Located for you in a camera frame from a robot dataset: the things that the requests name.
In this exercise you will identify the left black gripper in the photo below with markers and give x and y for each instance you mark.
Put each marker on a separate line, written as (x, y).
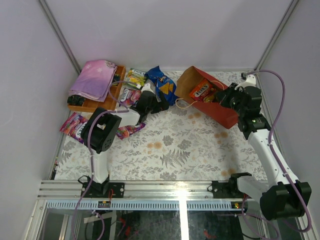
(155, 103)

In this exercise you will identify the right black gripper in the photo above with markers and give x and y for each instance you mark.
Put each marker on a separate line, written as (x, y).
(223, 96)

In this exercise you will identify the blue tortilla chips bag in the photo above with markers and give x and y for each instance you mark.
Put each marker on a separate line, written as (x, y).
(163, 84)

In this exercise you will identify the green Fox's candy bag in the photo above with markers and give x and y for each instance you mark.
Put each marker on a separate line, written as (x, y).
(135, 78)

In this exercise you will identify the red paper bag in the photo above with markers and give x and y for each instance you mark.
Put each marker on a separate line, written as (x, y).
(193, 76)

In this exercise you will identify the wooden organizer tray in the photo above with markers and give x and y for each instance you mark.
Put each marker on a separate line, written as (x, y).
(89, 106)

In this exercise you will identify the purple Fox's candy bag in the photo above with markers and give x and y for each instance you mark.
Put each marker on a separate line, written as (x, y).
(73, 126)

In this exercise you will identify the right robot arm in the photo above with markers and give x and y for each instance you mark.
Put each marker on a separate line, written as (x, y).
(284, 196)

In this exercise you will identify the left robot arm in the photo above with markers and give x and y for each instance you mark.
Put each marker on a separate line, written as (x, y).
(99, 132)

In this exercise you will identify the orange Fox's candy bag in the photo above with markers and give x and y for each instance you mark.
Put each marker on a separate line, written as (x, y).
(204, 92)

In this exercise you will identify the folded purple cloth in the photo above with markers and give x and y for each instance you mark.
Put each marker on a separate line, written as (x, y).
(94, 80)

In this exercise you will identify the dark patterned cloth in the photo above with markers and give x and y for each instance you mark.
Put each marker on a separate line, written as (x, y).
(76, 100)

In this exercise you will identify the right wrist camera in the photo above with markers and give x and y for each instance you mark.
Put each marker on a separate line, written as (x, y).
(249, 81)

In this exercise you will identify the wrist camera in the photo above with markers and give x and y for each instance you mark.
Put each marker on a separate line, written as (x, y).
(249, 81)
(145, 88)

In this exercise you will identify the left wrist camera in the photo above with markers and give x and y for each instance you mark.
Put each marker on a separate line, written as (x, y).
(145, 88)

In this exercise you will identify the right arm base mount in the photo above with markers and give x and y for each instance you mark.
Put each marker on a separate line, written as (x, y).
(225, 190)

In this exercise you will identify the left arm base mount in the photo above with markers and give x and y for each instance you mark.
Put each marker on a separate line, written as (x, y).
(106, 189)

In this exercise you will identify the aluminium frame rail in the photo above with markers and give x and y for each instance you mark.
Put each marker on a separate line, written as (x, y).
(138, 195)

